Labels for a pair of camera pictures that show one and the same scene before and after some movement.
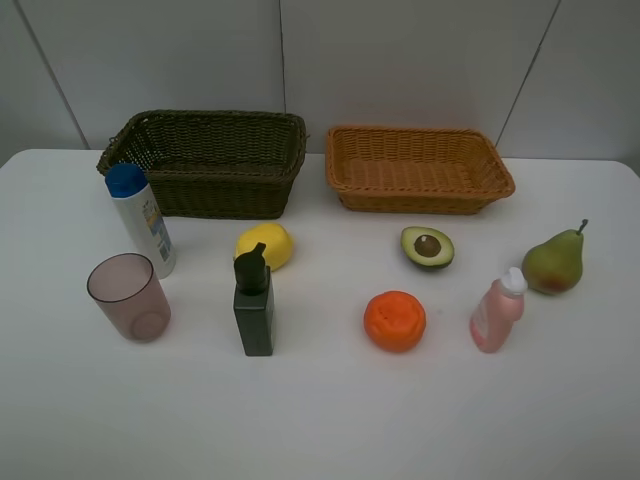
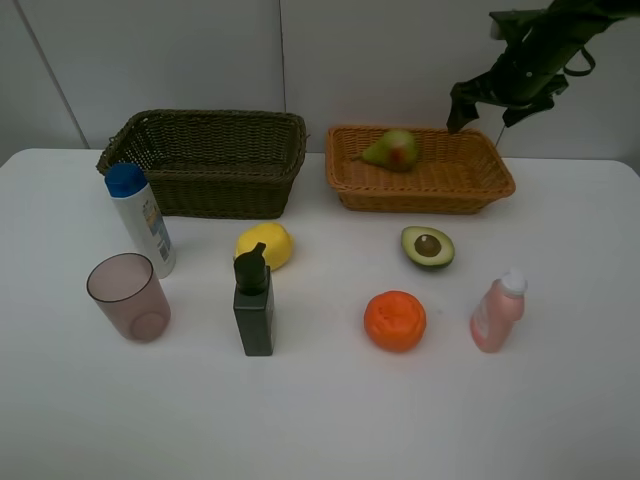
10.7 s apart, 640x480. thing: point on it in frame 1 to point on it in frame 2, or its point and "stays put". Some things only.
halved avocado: x=427 y=246 stays put
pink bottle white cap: x=499 y=310 stays put
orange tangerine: x=394 y=320 stays put
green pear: x=556 y=266 to x=395 y=151
